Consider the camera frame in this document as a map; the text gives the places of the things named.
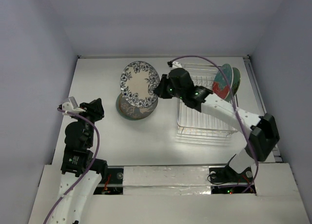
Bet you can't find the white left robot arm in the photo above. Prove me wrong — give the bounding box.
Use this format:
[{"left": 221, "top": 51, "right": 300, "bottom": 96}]
[{"left": 44, "top": 97, "right": 108, "bottom": 224}]

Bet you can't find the foil covered front block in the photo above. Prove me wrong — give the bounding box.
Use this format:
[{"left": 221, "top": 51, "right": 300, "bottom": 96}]
[{"left": 122, "top": 166, "right": 211, "bottom": 196}]

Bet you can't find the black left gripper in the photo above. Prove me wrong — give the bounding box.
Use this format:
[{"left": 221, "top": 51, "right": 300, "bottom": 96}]
[{"left": 72, "top": 97, "right": 105, "bottom": 146}]

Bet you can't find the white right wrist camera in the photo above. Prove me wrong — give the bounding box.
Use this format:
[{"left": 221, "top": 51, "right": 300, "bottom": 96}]
[{"left": 167, "top": 61, "right": 182, "bottom": 69}]

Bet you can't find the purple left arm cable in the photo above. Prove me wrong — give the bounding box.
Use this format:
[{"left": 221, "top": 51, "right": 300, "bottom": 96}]
[{"left": 43, "top": 108, "right": 100, "bottom": 224}]

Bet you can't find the wire dish rack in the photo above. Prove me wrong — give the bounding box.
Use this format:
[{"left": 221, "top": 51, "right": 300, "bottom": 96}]
[{"left": 177, "top": 61, "right": 237, "bottom": 137}]

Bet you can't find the plain teal plate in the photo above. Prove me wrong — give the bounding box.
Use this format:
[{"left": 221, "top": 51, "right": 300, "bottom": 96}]
[{"left": 116, "top": 92, "right": 158, "bottom": 123}]

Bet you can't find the blue floral white plate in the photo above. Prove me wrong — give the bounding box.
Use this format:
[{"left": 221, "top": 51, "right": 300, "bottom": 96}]
[{"left": 120, "top": 61, "right": 160, "bottom": 108}]

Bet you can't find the green rimmed plate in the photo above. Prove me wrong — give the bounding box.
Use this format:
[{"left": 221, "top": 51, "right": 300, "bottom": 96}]
[{"left": 231, "top": 67, "right": 241, "bottom": 96}]

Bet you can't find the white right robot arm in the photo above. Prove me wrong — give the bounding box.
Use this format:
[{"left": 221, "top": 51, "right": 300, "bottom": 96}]
[{"left": 154, "top": 68, "right": 280, "bottom": 181}]

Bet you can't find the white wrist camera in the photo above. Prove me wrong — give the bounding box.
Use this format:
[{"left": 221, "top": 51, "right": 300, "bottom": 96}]
[
  {"left": 167, "top": 61, "right": 182, "bottom": 69},
  {"left": 60, "top": 97, "right": 85, "bottom": 116}
]

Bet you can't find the red and teal plate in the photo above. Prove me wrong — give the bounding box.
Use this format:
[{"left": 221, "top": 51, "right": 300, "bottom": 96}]
[{"left": 212, "top": 63, "right": 234, "bottom": 102}]

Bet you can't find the grey reindeer pattern plate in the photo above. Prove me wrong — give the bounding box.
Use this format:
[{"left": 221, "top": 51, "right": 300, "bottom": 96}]
[{"left": 118, "top": 93, "right": 159, "bottom": 120}]

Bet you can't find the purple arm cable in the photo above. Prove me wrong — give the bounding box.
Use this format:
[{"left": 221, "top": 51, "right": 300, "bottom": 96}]
[
  {"left": 167, "top": 55, "right": 259, "bottom": 194},
  {"left": 43, "top": 108, "right": 100, "bottom": 224}
]

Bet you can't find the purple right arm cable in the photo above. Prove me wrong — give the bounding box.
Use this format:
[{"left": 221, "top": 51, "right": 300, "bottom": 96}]
[{"left": 167, "top": 55, "right": 259, "bottom": 194}]

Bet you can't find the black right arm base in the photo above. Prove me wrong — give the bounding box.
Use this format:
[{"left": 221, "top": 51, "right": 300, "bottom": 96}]
[{"left": 207, "top": 165, "right": 253, "bottom": 185}]

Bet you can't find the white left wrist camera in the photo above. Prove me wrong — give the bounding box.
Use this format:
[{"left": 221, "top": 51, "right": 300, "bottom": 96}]
[{"left": 60, "top": 97, "right": 85, "bottom": 116}]

